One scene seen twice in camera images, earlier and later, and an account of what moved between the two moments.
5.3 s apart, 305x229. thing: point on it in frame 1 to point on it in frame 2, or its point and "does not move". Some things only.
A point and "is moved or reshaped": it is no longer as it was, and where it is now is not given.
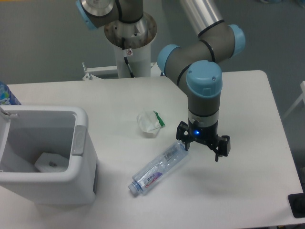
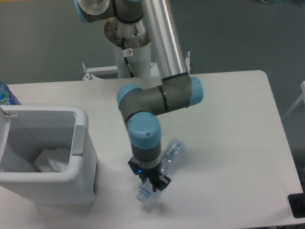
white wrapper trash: (150, 122) is moved or reshaped
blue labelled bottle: (6, 97) does not move
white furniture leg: (302, 86) does not move
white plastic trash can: (42, 154) does not move
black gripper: (207, 134) to (151, 174)
